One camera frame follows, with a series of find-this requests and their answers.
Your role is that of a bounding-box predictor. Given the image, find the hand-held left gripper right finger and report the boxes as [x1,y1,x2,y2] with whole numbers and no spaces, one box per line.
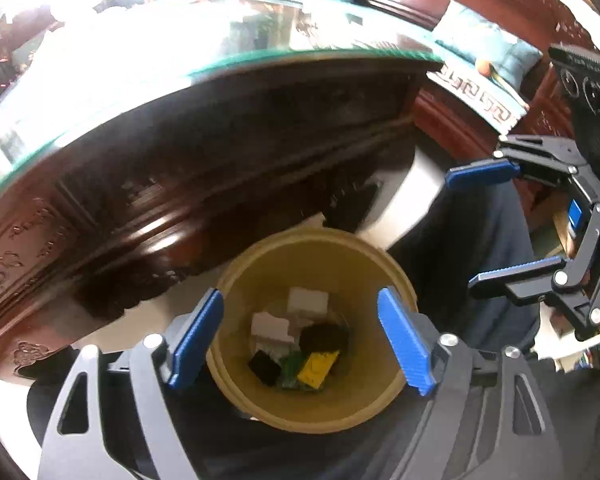
[377,286,566,480]

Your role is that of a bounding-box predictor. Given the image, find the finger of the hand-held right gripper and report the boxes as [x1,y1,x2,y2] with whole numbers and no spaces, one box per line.
[445,135,588,196]
[467,255,600,331]

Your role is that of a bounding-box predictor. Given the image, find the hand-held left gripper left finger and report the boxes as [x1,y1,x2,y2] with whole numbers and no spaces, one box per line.
[36,287,225,480]

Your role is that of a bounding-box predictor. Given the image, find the yellow round waste bin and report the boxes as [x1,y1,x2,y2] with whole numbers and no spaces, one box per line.
[206,227,421,433]

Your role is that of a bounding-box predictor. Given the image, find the black wrapper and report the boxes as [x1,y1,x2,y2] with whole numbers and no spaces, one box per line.
[247,350,282,387]

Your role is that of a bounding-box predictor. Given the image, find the white blocks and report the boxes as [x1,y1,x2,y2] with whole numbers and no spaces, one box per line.
[251,311,301,348]

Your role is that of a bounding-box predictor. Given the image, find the black blocks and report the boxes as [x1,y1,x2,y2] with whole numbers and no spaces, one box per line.
[300,322,350,353]

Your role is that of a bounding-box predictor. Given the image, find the yellow cardboard box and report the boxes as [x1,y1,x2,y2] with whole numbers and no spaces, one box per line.
[297,351,340,389]

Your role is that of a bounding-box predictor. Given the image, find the green block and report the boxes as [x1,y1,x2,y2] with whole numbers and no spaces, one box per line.
[275,351,311,391]

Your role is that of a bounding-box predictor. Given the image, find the white paper sheet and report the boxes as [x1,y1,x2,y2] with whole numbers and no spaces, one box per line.
[286,287,329,317]

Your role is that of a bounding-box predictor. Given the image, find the blue bench seat cushion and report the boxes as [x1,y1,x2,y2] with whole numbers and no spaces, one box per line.
[425,62,531,133]

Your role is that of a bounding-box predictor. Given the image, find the carved wooden bench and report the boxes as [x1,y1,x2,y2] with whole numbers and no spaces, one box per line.
[370,0,600,161]

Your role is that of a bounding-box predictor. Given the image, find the glass topped wooden table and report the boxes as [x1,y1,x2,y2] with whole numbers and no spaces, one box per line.
[0,0,446,376]

